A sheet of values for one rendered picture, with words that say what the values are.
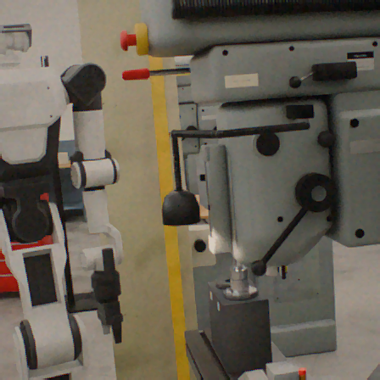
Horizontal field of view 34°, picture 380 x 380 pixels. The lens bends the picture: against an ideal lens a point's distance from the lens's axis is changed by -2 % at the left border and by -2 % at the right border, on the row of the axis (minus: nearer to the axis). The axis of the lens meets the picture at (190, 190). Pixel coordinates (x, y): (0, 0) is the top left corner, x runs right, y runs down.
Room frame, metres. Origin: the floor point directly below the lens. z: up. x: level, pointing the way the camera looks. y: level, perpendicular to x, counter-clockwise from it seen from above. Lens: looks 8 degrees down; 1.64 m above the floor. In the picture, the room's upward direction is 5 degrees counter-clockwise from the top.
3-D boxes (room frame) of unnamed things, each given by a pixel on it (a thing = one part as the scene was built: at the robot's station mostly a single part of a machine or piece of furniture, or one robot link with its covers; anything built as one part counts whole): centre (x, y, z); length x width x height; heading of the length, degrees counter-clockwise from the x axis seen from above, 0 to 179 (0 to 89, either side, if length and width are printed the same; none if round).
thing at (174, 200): (1.18, 0.02, 1.44); 0.07 x 0.07 x 0.06
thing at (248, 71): (1.25, -0.20, 1.68); 0.34 x 0.24 x 0.10; 99
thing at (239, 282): (1.60, -0.11, 1.17); 0.05 x 0.05 x 0.05
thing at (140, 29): (1.21, 0.07, 1.76); 0.06 x 0.02 x 0.06; 9
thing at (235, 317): (1.65, -0.10, 1.04); 0.22 x 0.12 x 0.20; 8
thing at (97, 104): (1.91, 0.29, 1.70); 0.12 x 0.09 x 0.14; 26
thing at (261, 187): (1.24, -0.16, 1.47); 0.21 x 0.19 x 0.32; 9
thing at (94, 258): (1.87, 0.28, 1.17); 0.11 x 0.11 x 0.11; 26
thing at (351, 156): (1.27, -0.35, 1.47); 0.24 x 0.19 x 0.26; 9
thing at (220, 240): (1.22, -0.05, 1.45); 0.04 x 0.04 x 0.21; 9
